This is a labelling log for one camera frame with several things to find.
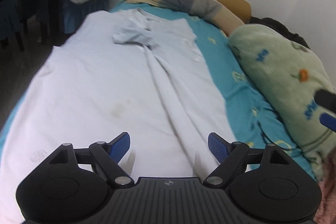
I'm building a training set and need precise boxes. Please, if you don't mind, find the green printed fleece blanket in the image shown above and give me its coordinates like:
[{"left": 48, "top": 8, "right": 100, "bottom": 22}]
[{"left": 228, "top": 25, "right": 336, "bottom": 181}]

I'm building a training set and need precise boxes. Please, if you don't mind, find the black clothing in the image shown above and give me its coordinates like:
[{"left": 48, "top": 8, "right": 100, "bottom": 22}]
[{"left": 247, "top": 17, "right": 310, "bottom": 50}]

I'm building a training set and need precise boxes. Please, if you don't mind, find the chair with dark blue cover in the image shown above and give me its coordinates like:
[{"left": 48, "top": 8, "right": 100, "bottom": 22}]
[{"left": 0, "top": 0, "right": 29, "bottom": 51}]

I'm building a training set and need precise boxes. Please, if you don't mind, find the grey and beige patchwork pillow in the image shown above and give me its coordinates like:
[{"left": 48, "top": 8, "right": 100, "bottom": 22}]
[{"left": 130, "top": 0, "right": 243, "bottom": 37}]

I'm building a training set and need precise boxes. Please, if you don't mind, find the white printed t-shirt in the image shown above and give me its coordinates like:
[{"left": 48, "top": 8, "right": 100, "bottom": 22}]
[{"left": 0, "top": 9, "right": 234, "bottom": 224}]

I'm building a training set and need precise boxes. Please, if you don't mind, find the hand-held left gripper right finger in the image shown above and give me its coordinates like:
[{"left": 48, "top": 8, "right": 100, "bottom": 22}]
[{"left": 203, "top": 132, "right": 292, "bottom": 185}]

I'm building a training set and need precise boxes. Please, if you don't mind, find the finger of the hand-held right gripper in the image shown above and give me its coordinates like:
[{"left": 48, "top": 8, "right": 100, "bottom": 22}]
[
  {"left": 320, "top": 113, "right": 336, "bottom": 133},
  {"left": 315, "top": 89, "right": 336, "bottom": 111}
]

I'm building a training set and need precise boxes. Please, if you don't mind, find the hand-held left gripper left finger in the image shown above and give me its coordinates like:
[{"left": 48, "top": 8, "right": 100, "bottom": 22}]
[{"left": 49, "top": 132, "right": 135, "bottom": 188}]

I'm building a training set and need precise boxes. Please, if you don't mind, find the pink fluffy blanket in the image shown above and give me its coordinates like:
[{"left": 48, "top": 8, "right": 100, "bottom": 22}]
[{"left": 314, "top": 149, "right": 336, "bottom": 224}]

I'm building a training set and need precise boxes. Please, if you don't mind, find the teal printed bed sheet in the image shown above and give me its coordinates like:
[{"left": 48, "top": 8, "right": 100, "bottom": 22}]
[{"left": 0, "top": 0, "right": 319, "bottom": 181}]

